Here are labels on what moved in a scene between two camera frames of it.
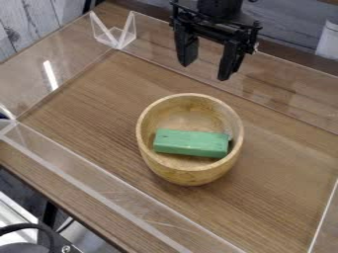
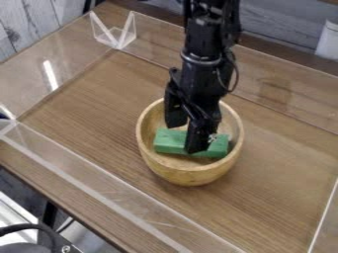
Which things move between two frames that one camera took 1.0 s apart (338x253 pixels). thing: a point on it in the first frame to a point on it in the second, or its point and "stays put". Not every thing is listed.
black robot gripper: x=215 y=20 to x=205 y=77
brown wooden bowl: x=188 y=112 stays put
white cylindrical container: x=327 y=43 stays put
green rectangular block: x=191 y=142 stays put
